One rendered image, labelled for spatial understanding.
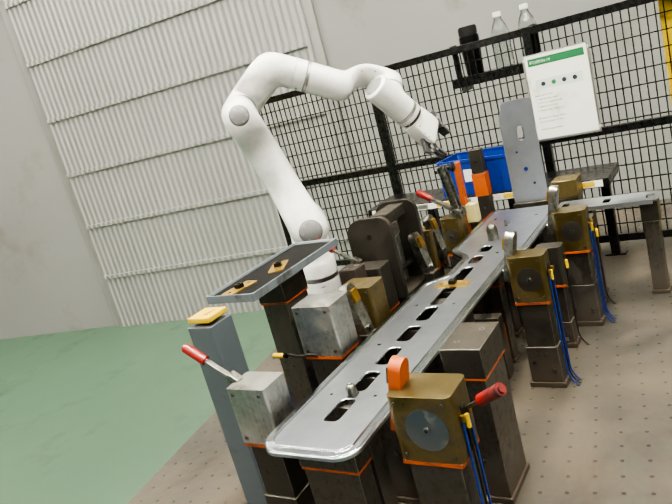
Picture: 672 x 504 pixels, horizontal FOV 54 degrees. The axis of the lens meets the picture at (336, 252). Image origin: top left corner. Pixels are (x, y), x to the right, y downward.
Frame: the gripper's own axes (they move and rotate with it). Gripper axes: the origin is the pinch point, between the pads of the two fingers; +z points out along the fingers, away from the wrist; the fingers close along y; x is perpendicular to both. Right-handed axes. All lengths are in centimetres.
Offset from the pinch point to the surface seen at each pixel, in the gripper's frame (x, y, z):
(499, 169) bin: -1.0, -9.1, 29.3
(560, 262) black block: 33, 45, 16
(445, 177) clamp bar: 1.8, 13.8, 1.0
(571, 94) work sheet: 22, -36, 36
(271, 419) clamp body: 18, 108, -50
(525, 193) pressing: 7.2, 1.8, 33.9
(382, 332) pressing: 17, 81, -27
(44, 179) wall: -425, -140, -43
